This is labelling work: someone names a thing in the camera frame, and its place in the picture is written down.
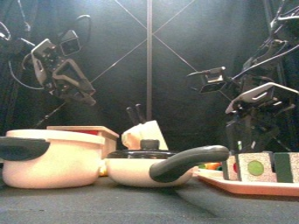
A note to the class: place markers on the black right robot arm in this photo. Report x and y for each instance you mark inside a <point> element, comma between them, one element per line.
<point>278,38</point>

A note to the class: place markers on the sushi piece with red centre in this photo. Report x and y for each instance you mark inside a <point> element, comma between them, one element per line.
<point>232,168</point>

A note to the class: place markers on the orange toy food piece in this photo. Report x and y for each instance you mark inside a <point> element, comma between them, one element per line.
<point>213,166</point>

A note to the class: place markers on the sushi piece with green stripe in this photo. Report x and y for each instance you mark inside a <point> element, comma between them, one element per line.
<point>286,167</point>

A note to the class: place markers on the pink toy plate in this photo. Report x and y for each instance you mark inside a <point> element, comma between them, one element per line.
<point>249,185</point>

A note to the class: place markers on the wooden box with red inside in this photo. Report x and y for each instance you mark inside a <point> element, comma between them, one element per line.
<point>99,134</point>

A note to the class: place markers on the cream toy knife block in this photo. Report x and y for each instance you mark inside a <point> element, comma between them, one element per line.
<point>146,134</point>

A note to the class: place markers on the large cream toy pot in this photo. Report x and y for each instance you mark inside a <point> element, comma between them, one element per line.
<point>53,159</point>

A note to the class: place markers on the black saucepan lid with knob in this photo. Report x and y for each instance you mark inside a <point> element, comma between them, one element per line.
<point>145,151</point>

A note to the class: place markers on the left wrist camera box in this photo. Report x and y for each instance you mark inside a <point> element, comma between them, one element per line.
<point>70,43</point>

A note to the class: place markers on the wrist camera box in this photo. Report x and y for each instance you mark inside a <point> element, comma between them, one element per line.
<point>70,43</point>
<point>213,80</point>

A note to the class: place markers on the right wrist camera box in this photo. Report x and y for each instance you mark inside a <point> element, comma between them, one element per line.
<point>213,80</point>

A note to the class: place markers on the grey vertical frame pole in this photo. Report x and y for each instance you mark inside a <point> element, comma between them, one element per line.
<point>149,58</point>

